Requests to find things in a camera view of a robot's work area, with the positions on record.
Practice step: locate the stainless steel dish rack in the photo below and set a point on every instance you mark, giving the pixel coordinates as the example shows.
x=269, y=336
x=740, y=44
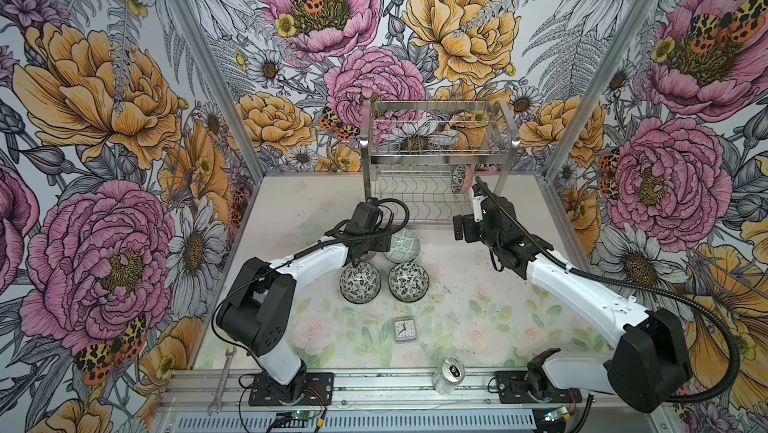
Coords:
x=409, y=148

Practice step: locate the black white patterned bowl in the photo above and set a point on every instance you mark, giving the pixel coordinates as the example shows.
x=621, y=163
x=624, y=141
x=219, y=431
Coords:
x=408, y=282

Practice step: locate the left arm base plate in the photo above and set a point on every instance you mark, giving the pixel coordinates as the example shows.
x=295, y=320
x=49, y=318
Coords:
x=307, y=389

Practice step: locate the black white floral bowl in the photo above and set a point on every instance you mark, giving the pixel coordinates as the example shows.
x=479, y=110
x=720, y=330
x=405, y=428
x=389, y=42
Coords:
x=462, y=178

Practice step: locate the aluminium front rail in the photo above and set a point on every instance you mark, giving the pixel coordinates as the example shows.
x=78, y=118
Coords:
x=354, y=389

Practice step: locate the silver wrench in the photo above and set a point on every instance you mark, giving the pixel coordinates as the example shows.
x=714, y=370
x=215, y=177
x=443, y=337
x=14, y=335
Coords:
x=216, y=404

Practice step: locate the small square alarm clock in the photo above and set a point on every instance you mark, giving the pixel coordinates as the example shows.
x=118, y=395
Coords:
x=404, y=329

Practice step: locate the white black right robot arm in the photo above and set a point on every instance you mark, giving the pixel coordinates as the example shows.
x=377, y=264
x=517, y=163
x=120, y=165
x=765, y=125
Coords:
x=647, y=362

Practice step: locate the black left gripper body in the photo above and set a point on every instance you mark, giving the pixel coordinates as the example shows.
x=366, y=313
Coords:
x=380, y=243

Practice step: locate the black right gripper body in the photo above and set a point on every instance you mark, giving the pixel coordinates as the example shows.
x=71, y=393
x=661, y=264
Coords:
x=474, y=230

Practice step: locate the white vented cable duct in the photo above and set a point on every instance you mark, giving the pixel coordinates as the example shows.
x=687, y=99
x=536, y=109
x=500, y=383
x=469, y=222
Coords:
x=371, y=421

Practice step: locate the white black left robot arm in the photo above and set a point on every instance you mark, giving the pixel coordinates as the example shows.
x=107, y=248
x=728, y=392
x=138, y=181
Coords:
x=255, y=312

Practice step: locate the silver drink can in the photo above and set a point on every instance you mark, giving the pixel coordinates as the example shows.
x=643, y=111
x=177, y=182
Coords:
x=448, y=376

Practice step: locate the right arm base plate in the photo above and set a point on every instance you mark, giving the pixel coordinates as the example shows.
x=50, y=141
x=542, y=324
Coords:
x=518, y=387

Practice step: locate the green geometric pattern bowl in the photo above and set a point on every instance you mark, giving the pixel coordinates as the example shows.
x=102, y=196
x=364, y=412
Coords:
x=405, y=247

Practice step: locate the green circuit board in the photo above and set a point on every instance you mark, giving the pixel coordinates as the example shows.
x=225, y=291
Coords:
x=298, y=419

